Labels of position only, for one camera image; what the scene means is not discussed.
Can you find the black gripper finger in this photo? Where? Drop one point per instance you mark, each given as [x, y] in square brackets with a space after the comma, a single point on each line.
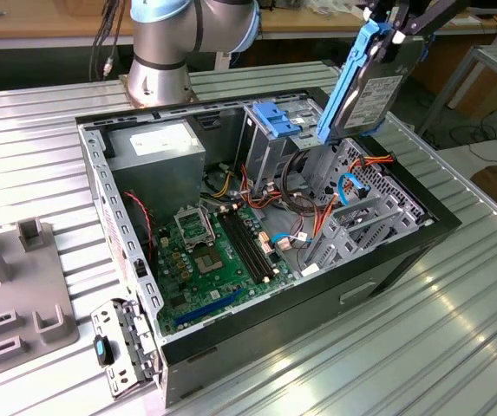
[393, 17]
[434, 19]

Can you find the hard disk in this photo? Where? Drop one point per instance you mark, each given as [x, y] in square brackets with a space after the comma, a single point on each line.
[369, 99]

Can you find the perforated metal disk bay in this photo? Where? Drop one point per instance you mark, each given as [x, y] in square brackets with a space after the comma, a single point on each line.
[339, 253]

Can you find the flat cardboard piece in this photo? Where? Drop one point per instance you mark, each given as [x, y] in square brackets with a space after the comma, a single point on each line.
[465, 19]

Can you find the large brown cardboard box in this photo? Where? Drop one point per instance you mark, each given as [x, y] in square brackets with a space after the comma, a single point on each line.
[491, 95]

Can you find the white board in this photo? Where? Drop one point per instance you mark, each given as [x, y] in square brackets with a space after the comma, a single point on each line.
[491, 151]

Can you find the blue plastic drive latch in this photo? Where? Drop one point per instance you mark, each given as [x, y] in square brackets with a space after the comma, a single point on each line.
[276, 119]

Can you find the grey metal drive cage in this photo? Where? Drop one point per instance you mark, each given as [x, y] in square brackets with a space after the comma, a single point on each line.
[265, 160]

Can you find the black RAM slot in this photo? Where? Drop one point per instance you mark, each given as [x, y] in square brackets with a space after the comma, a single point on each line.
[256, 240]
[251, 242]
[247, 245]
[243, 247]

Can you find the grey power supply unit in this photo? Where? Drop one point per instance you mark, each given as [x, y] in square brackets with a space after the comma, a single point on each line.
[157, 182]

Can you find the CPU socket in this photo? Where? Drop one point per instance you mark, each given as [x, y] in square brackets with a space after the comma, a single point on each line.
[208, 260]

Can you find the green motherboard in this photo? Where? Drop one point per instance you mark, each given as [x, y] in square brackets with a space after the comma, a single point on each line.
[204, 290]

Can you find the black open PC case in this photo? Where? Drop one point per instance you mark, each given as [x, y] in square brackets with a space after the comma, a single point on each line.
[274, 329]

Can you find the blue expansion slot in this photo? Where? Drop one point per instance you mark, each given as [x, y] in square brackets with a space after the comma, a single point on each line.
[207, 308]

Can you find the long wooden desk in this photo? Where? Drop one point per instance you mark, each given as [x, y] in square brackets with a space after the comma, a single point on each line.
[35, 26]

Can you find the grey parts rack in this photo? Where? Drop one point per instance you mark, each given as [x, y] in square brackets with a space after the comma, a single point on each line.
[22, 277]

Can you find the brown arm base plate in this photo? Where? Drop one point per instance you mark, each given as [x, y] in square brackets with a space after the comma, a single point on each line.
[123, 86]

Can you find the silver card retention bracket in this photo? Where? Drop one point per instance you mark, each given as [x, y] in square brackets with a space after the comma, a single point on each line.
[122, 346]

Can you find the blue black bracket latch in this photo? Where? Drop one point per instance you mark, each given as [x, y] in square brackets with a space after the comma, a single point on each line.
[102, 351]

